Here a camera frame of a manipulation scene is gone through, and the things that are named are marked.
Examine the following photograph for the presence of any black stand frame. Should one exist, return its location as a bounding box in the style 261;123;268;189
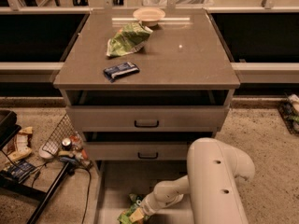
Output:
0;110;75;224

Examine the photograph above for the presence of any top grey drawer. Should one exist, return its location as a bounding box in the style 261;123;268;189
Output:
66;91;229;132

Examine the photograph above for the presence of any grey drawer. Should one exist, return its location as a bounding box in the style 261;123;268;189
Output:
84;132;213;161
93;161;194;224
66;91;229;132

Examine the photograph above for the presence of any black cable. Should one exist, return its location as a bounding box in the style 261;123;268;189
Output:
31;161;93;224

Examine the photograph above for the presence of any dark blue snack bar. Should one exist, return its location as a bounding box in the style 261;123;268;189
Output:
104;62;140;83

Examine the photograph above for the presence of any white dish on floor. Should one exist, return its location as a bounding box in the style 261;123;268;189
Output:
38;141;59;160

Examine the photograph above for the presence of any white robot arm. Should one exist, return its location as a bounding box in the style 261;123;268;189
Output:
129;138;255;224

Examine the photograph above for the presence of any right wire basket with items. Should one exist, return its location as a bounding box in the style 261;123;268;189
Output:
278;92;299;136

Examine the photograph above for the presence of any grey drawer cabinet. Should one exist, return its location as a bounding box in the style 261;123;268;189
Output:
53;8;241;224

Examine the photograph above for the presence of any white bowl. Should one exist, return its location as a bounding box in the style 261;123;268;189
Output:
133;7;165;27

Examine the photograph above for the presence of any green rice chip bag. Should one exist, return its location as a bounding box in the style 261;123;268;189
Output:
118;193;143;224

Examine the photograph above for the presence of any middle grey drawer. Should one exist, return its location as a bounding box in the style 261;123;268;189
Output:
84;132;213;161

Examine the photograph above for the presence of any bottom grey drawer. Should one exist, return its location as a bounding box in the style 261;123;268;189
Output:
93;161;194;224

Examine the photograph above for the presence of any metal soda can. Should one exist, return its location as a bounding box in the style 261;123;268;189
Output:
62;138;72;150

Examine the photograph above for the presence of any orange white snack bag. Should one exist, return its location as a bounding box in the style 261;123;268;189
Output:
7;127;33;162

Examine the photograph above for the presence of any wire mesh basket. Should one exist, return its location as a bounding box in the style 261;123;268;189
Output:
46;115;91;168

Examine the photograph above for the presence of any crumpled green chip bag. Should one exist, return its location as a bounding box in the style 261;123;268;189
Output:
107;22;153;58

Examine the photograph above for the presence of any blue snack packet on floor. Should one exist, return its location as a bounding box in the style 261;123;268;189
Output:
0;161;36;183

